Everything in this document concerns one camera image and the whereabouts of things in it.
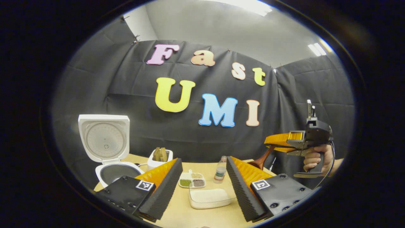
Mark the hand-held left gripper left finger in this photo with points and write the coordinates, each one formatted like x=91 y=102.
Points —
x=166 y=190

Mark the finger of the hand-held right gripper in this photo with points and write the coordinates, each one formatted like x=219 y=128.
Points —
x=292 y=151
x=281 y=139

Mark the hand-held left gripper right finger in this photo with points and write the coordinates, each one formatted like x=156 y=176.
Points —
x=240 y=193

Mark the clear box of rice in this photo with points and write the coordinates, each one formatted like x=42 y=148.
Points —
x=210 y=196

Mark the brown wooden spoon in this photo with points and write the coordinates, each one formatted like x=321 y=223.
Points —
x=258 y=161

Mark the white rice cooker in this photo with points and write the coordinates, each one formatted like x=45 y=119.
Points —
x=104 y=139

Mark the white divided dish of beans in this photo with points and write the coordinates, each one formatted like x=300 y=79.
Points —
x=191 y=182

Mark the white toaster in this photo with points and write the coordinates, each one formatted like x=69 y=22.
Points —
x=158 y=163

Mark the small clear plastic bottle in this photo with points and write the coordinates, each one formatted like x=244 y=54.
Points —
x=220 y=172

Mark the black backdrop cloth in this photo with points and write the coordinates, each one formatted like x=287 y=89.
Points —
x=126 y=110

